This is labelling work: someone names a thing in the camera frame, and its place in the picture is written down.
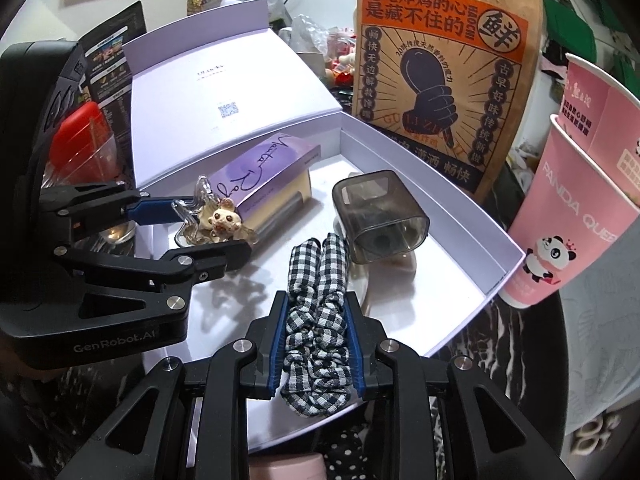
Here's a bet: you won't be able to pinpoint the red plastic container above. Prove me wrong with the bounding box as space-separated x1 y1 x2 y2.
49 101 108 171

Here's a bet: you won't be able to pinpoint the pink paper cup panda print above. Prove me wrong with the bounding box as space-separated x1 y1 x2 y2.
500 114 640 310

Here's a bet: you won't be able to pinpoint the smoky clear plastic box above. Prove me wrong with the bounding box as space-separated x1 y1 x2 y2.
331 170 431 265

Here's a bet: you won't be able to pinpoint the brown printed paper bag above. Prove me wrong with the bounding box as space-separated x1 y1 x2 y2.
350 0 546 203

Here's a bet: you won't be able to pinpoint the pink paper cup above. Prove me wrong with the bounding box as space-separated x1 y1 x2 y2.
565 52 640 196

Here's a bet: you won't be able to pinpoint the clear glass cup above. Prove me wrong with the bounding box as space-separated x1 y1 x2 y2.
42 120 138 246

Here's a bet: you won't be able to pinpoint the clear plastic wrap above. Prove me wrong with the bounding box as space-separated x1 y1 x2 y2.
280 12 333 56

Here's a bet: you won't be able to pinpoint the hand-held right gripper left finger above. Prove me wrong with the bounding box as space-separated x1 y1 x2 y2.
55 291 291 480

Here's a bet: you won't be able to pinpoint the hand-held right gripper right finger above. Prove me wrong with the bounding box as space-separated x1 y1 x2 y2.
342 292 576 480

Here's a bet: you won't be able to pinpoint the black polka dot scrunchie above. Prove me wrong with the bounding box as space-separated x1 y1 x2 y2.
320 422 381 480

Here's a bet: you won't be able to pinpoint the gold rectangular box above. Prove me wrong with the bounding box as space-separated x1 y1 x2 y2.
250 170 314 247

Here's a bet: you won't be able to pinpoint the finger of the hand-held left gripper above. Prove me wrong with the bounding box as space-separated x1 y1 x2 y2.
47 239 253 323
37 181 185 243

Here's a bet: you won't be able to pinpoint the purple box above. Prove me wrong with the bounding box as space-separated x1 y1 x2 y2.
212 134 322 221

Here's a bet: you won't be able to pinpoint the pink round jar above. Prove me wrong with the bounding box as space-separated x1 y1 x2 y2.
247 452 326 480

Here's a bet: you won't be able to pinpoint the clear hair clip bear charm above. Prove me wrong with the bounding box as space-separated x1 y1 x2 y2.
172 175 258 248

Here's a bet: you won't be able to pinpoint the black white gingham scrunchie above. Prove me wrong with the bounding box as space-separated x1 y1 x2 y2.
277 232 353 418

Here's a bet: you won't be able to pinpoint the lavender gift box with lid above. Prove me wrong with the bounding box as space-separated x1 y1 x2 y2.
122 0 527 453

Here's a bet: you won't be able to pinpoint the small toy figures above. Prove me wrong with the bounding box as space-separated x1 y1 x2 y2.
325 50 358 87

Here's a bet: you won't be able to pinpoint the green tote bag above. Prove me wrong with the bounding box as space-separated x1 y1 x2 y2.
542 0 596 71

